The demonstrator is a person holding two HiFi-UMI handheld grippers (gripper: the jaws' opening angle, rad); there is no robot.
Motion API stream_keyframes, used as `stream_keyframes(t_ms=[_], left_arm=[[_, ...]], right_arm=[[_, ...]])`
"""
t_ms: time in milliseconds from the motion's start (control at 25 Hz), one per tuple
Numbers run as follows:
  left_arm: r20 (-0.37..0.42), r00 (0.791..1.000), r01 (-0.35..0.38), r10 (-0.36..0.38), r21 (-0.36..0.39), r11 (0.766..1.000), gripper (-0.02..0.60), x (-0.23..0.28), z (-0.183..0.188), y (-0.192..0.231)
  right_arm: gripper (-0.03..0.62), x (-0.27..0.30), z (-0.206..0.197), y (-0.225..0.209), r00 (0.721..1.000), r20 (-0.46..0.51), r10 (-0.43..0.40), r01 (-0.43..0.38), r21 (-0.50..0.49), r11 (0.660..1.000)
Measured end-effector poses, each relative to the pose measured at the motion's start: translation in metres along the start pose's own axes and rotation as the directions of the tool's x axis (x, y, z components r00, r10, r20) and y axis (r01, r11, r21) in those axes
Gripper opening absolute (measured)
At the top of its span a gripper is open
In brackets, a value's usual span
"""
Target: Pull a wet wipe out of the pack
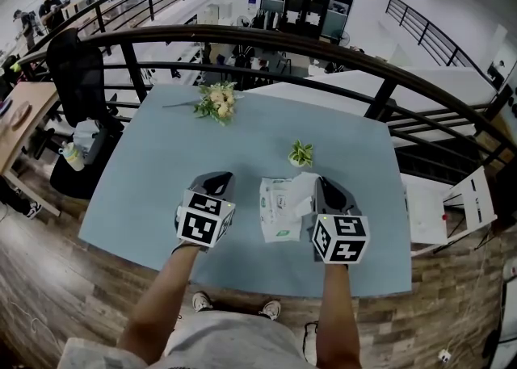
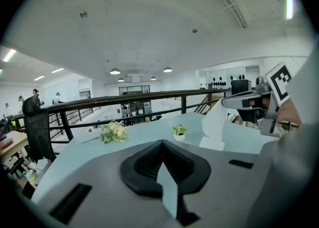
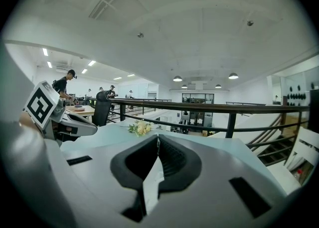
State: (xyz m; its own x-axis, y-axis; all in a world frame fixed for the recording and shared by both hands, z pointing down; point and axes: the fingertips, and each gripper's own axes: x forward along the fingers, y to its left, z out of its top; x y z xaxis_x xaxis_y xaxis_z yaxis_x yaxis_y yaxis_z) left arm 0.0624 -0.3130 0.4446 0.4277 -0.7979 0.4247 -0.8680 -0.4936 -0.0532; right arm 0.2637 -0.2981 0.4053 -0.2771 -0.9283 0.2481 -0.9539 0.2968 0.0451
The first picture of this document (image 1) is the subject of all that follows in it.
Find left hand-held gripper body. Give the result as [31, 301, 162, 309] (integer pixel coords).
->
[171, 185, 237, 254]

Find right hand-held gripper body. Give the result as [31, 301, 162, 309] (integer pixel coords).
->
[310, 205, 372, 270]

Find white tissue pack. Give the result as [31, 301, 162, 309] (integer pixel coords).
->
[258, 176, 308, 244]

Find person's left forearm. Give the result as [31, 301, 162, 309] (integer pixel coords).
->
[116, 244, 203, 367]

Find person's right forearm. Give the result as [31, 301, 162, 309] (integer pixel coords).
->
[315, 262, 363, 369]

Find small potted green plant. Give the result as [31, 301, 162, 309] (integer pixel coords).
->
[287, 139, 315, 169]

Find person's left shoe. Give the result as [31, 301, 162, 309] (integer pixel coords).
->
[191, 291, 214, 313]

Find person's shoe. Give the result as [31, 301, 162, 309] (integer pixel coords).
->
[191, 291, 214, 313]
[258, 300, 283, 321]

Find yellow flower bouquet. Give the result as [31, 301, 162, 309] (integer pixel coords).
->
[162, 81, 246, 127]

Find white folding chair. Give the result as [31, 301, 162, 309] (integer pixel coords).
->
[403, 165, 498, 258]

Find person's right shoe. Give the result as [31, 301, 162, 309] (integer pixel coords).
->
[258, 300, 283, 321]

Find person's grey shirt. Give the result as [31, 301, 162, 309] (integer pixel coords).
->
[56, 312, 320, 369]

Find light blue cloth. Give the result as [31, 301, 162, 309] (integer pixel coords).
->
[72, 119, 100, 154]

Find pale baby bottle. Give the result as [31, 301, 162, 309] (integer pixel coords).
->
[58, 140, 86, 173]

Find black office chair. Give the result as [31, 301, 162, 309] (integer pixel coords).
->
[44, 27, 124, 200]

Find thin black metal railing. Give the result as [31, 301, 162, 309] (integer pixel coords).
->
[385, 0, 485, 78]
[23, 0, 233, 53]

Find wooden desk white legs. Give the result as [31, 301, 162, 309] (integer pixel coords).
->
[0, 81, 61, 217]

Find round wooden board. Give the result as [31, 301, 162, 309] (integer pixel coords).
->
[10, 101, 32, 128]

